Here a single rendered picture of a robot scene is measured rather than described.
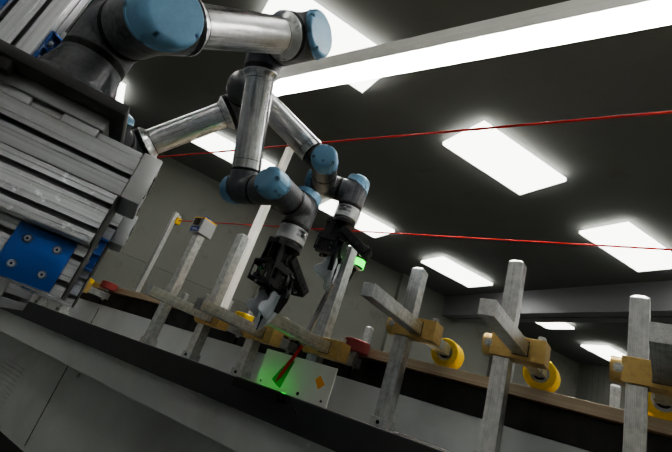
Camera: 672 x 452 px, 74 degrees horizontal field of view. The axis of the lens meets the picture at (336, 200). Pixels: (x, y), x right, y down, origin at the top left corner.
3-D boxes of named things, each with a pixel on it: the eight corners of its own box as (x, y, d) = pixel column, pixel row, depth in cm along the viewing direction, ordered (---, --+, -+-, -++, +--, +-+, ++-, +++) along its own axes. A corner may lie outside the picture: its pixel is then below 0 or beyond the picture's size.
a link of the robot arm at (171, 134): (88, 132, 136) (255, 70, 148) (109, 156, 150) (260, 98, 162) (99, 163, 132) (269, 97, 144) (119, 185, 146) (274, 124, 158)
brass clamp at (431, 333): (431, 340, 108) (436, 320, 110) (383, 330, 116) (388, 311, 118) (440, 347, 113) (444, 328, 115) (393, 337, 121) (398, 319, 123)
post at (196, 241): (145, 343, 164) (198, 233, 183) (138, 340, 167) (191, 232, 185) (155, 346, 168) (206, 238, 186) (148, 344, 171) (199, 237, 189)
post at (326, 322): (300, 407, 119) (353, 243, 138) (290, 403, 121) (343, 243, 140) (307, 410, 121) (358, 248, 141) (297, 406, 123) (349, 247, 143)
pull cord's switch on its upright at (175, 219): (117, 332, 362) (178, 211, 406) (111, 329, 367) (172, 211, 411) (125, 334, 367) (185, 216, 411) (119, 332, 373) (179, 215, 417)
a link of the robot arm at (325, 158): (244, 46, 138) (350, 152, 124) (248, 70, 148) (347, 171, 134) (212, 65, 135) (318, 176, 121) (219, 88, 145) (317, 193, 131)
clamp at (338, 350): (336, 360, 120) (342, 341, 122) (298, 349, 128) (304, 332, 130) (347, 365, 123) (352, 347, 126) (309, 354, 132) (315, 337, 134)
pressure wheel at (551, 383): (547, 351, 113) (517, 362, 116) (563, 383, 108) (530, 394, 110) (551, 358, 117) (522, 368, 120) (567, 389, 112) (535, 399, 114)
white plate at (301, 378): (325, 408, 114) (337, 368, 118) (254, 382, 130) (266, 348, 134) (326, 408, 114) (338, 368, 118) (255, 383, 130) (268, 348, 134)
